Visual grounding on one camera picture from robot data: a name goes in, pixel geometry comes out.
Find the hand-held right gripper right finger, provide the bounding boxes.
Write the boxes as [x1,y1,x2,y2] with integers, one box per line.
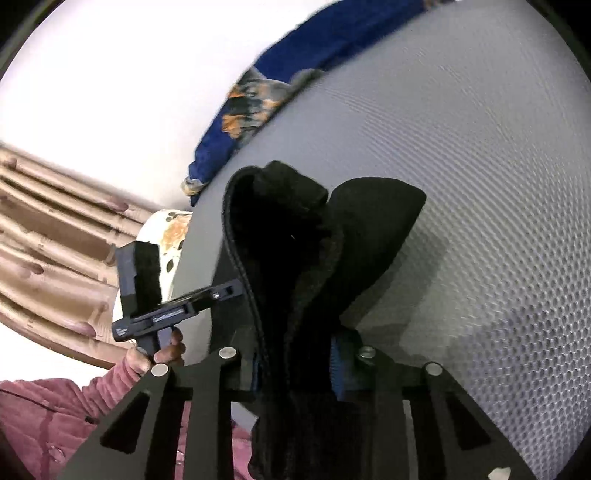
[330,335,539,480]

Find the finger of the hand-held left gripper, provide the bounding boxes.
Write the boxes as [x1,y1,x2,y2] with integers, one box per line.
[210,278,245,302]

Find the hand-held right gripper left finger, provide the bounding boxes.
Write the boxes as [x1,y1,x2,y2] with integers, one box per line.
[58,346,260,480]

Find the black pants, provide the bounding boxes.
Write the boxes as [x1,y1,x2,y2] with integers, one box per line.
[222,160,428,480]

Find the person's left forearm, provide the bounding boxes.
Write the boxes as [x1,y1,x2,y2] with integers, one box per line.
[81,357,148,423]

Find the person's left hand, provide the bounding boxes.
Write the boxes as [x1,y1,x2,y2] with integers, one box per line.
[126,328,186,376]

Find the white floral pillow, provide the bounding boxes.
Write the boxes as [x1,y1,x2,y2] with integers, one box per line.
[113,210,195,324]

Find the wooden slatted furniture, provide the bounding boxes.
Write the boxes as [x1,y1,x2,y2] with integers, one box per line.
[0,145,155,370]

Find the person's pink clothing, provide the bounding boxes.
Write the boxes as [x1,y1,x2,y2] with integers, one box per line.
[0,378,252,480]

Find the grey mesh mattress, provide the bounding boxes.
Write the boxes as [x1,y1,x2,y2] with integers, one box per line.
[178,0,591,480]

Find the blue printed blanket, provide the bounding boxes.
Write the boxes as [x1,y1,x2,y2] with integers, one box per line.
[181,0,462,206]

